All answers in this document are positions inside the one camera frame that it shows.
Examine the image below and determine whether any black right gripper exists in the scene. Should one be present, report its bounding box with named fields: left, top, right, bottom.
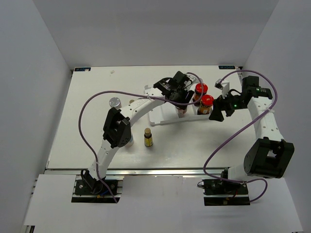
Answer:
left=209, top=88, right=247, bottom=122

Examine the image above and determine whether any red-lid chili sauce jar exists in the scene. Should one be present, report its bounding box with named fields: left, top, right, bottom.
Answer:
left=192, top=83, right=208, bottom=102

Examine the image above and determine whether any white-lid sauce jar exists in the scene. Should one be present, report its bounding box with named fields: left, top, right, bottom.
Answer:
left=176, top=108, right=187, bottom=115

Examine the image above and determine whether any yellow bottle front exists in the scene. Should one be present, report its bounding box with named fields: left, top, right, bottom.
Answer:
left=144, top=128, right=153, bottom=147

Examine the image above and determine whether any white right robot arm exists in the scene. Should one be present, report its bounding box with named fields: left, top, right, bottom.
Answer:
left=209, top=76, right=294, bottom=194

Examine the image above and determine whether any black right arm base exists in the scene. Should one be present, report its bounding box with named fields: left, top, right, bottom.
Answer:
left=197, top=179, right=250, bottom=206

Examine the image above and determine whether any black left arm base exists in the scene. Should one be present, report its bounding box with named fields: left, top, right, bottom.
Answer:
left=71, top=169, right=122, bottom=203

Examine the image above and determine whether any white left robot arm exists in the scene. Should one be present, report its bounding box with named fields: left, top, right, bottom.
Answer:
left=81, top=71, right=202, bottom=194

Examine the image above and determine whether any white divided organizer tray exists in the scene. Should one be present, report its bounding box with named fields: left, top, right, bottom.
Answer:
left=144, top=77, right=214, bottom=127

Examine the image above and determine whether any silver-lid salt jar front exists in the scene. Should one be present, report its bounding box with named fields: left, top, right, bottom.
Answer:
left=126, top=140, right=134, bottom=147

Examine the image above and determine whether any silver-lid salt jar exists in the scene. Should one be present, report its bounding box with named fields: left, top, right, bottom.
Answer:
left=109, top=97, right=122, bottom=109
left=126, top=140, right=134, bottom=147

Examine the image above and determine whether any silver-lid salt jar rear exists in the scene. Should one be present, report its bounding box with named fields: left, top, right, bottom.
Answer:
left=109, top=97, right=122, bottom=109

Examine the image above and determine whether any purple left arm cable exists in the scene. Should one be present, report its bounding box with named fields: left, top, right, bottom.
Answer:
left=78, top=72, right=204, bottom=203

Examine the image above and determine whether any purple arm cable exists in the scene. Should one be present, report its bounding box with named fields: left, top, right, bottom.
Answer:
left=78, top=72, right=204, bottom=203
left=203, top=69, right=279, bottom=203

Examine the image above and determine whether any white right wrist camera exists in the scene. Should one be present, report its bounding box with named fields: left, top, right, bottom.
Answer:
left=215, top=79, right=230, bottom=99

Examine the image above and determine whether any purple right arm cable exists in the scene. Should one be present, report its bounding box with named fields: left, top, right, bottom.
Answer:
left=203, top=69, right=279, bottom=203

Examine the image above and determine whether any aluminium table rail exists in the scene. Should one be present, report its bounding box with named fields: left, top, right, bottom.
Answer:
left=45, top=67, right=276, bottom=178

